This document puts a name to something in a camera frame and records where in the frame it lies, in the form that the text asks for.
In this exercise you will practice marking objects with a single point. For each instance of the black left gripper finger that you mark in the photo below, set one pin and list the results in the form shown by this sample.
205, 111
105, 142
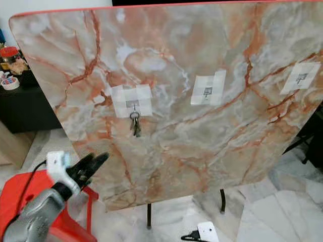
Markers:
97, 169
83, 169

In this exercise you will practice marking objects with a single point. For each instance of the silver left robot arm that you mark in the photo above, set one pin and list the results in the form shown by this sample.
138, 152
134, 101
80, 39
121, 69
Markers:
40, 217

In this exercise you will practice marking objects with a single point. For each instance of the white tape patch with hook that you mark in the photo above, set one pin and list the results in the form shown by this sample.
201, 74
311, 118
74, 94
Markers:
302, 78
208, 86
121, 96

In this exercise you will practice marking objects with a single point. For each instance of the red plastic stool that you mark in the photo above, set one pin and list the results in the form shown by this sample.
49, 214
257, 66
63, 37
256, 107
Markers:
12, 191

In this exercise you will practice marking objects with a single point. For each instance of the light wooden cabinet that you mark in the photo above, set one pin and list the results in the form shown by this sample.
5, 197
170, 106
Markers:
12, 151

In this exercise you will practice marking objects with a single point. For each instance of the marble pattern folding table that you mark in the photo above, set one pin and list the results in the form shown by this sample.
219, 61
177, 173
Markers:
181, 151

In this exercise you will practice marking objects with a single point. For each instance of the black TV console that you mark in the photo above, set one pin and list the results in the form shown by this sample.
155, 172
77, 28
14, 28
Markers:
12, 108

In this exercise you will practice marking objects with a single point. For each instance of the white tape roll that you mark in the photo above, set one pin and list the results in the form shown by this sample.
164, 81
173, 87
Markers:
10, 87

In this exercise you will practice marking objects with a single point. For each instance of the red lid clear jar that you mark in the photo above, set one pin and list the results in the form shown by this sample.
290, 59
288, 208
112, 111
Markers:
10, 58

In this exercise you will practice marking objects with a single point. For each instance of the black folding chair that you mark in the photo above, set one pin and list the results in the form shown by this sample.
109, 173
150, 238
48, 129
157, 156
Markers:
310, 141

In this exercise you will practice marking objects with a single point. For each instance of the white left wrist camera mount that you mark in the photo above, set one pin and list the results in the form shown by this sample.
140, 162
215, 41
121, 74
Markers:
58, 162

